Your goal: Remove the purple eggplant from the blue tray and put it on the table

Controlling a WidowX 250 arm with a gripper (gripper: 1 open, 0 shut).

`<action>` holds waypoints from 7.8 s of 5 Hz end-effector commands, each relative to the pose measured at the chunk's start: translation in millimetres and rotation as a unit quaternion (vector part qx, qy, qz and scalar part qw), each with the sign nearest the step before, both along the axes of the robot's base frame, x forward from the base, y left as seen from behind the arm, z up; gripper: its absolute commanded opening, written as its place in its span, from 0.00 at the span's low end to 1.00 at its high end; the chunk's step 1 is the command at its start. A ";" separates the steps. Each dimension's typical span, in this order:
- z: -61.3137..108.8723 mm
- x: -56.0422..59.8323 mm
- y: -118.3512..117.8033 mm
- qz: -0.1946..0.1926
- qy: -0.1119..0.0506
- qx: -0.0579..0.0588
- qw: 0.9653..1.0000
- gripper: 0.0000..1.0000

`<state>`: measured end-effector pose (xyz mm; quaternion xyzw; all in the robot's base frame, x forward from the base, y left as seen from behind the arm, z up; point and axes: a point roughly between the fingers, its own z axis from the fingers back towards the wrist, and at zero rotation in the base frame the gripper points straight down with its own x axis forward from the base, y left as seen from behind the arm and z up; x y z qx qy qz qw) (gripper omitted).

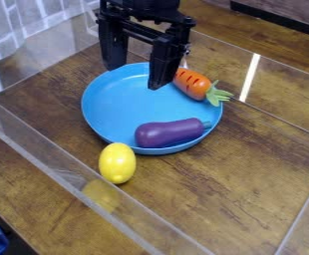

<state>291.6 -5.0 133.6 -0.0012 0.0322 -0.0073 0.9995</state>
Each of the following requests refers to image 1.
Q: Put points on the purple toy eggplant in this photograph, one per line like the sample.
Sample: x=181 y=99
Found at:
x=161 y=134

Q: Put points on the white checkered curtain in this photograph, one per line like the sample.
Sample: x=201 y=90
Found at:
x=27 y=17

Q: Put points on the orange toy carrot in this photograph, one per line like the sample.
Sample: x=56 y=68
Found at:
x=200 y=87

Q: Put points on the blue round plastic tray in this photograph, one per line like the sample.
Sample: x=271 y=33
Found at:
x=118 y=103

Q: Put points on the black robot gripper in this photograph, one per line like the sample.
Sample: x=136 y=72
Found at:
x=155 y=22

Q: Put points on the yellow toy lemon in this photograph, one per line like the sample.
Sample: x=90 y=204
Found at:
x=117 y=163

